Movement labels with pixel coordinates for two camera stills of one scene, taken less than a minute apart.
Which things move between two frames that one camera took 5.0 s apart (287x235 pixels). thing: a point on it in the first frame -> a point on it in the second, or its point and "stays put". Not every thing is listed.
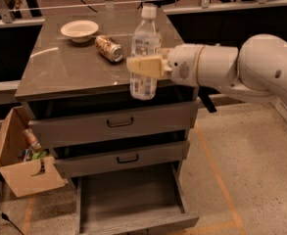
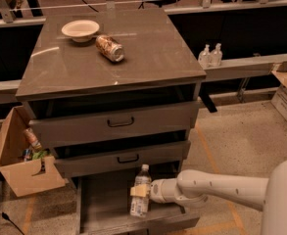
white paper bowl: [80, 30] stays put
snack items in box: [35, 152] stays put
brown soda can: [108, 47] stays put
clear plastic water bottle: [146, 43] -> [139, 205]
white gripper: [183, 65] -> [157, 190]
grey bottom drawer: [126, 204] stays put
